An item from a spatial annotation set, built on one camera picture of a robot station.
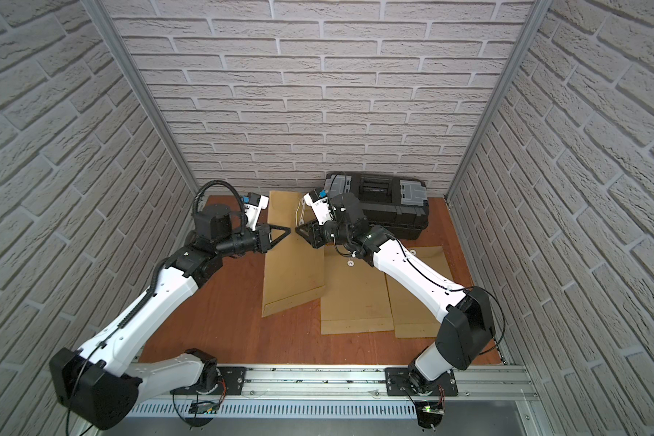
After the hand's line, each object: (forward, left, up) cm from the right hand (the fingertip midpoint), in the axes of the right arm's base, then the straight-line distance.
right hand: (303, 228), depth 74 cm
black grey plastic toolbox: (+16, -33, -10) cm, 38 cm away
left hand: (-3, +2, +4) cm, 5 cm away
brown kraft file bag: (-10, +3, -6) cm, 12 cm away
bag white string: (+2, 0, +2) cm, 3 cm away
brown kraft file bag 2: (-10, -15, -26) cm, 32 cm away
